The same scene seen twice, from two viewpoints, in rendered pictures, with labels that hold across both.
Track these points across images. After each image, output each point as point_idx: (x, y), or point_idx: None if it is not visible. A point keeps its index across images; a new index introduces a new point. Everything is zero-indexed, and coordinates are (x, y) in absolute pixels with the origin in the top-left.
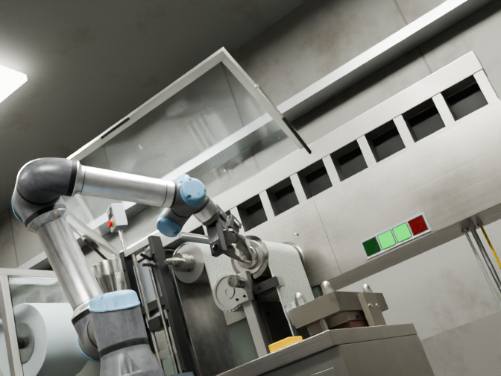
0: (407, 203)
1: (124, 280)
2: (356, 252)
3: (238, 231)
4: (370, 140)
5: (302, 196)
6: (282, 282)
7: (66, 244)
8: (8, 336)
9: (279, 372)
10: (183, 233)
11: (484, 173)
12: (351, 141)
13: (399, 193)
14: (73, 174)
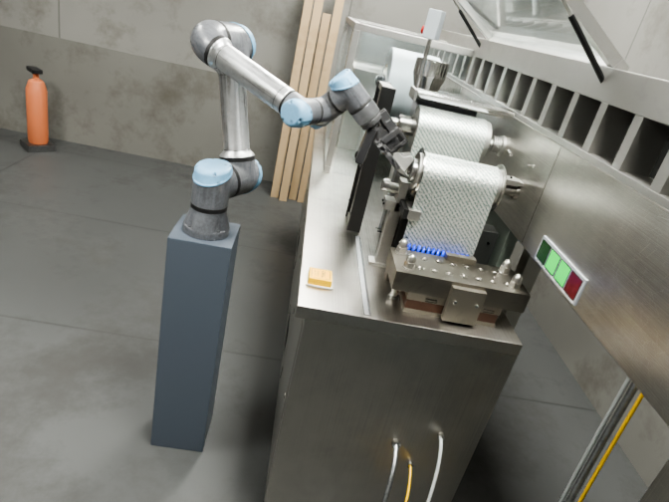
0: (589, 252)
1: (431, 86)
2: (538, 241)
3: (400, 146)
4: (665, 126)
5: (562, 129)
6: (414, 217)
7: (225, 100)
8: None
9: None
10: (424, 95)
11: (652, 327)
12: (630, 111)
13: (595, 233)
14: (205, 56)
